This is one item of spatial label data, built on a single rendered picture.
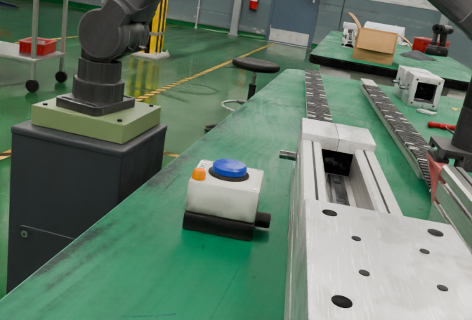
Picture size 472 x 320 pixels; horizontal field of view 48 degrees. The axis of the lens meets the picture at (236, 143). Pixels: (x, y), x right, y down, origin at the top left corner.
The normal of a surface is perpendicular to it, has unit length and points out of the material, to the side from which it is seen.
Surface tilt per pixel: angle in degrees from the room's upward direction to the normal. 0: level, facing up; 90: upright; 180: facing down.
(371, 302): 0
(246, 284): 0
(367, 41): 68
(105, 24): 90
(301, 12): 90
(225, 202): 90
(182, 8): 90
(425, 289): 0
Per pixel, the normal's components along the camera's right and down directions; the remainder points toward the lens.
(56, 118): -0.23, 0.25
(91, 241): 0.15, -0.95
